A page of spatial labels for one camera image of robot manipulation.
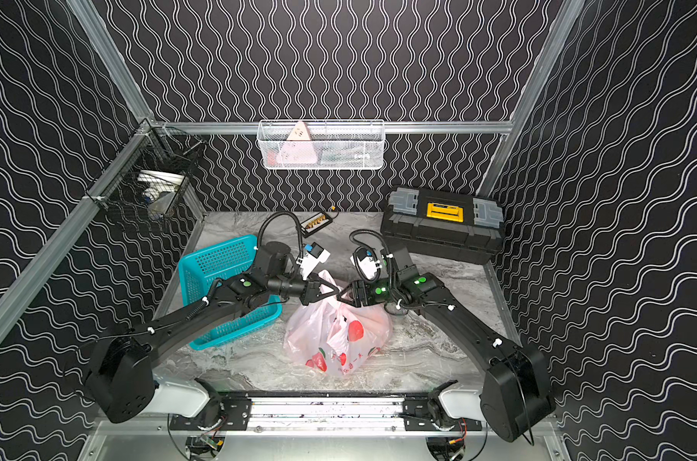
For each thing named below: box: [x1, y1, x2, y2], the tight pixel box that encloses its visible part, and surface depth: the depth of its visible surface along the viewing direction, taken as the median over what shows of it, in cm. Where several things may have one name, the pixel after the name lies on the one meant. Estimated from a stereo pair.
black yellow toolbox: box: [380, 187, 505, 266], surface depth 99 cm
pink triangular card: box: [276, 120, 318, 165], surface depth 92 cm
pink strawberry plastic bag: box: [283, 268, 394, 376], surface depth 76 cm
